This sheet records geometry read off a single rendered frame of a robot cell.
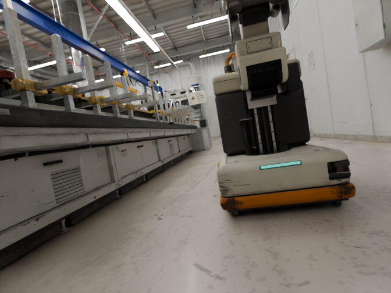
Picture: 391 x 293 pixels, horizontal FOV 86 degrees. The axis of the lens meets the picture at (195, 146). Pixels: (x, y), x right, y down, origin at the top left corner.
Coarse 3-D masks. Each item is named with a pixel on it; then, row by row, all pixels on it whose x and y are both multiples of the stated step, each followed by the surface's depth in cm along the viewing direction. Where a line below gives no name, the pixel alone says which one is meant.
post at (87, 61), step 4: (84, 56) 140; (88, 56) 141; (84, 60) 140; (88, 60) 140; (84, 64) 140; (88, 64) 140; (88, 68) 140; (92, 68) 143; (88, 72) 140; (92, 72) 142; (88, 76) 141; (92, 76) 141; (88, 80) 141; (92, 80) 141; (88, 84) 141; (92, 92) 141; (96, 92) 143; (92, 96) 141; (96, 96) 142; (96, 104) 141; (96, 108) 142; (100, 108) 145; (96, 112) 142
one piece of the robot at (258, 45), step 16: (224, 0) 105; (240, 16) 103; (240, 32) 112; (256, 32) 105; (272, 32) 102; (240, 48) 104; (256, 48) 103; (272, 48) 102; (240, 64) 102; (240, 80) 107
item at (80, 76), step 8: (80, 72) 92; (48, 80) 95; (56, 80) 94; (64, 80) 93; (72, 80) 93; (80, 80) 94; (40, 88) 96; (48, 88) 98; (8, 96) 99; (16, 96) 101
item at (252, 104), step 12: (276, 60) 100; (252, 72) 102; (264, 72) 100; (276, 72) 99; (288, 72) 111; (252, 84) 103; (264, 84) 104; (276, 84) 105; (288, 84) 112; (300, 84) 111; (252, 96) 109; (264, 96) 108; (252, 108) 122
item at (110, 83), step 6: (96, 84) 118; (102, 84) 117; (108, 84) 117; (114, 84) 118; (78, 90) 120; (84, 90) 119; (90, 90) 119; (96, 90) 121; (48, 96) 123; (54, 96) 123; (60, 96) 122
